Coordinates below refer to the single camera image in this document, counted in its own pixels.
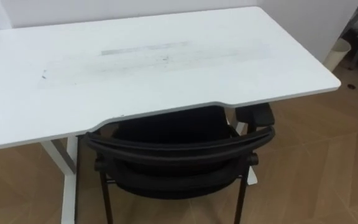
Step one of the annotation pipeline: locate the white desk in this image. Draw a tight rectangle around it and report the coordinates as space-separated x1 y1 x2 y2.
0 6 342 224

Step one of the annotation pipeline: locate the white waste bin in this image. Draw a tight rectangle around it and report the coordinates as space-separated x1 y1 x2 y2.
323 37 352 72

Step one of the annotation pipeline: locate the black office chair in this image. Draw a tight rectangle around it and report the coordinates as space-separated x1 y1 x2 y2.
76 103 276 224

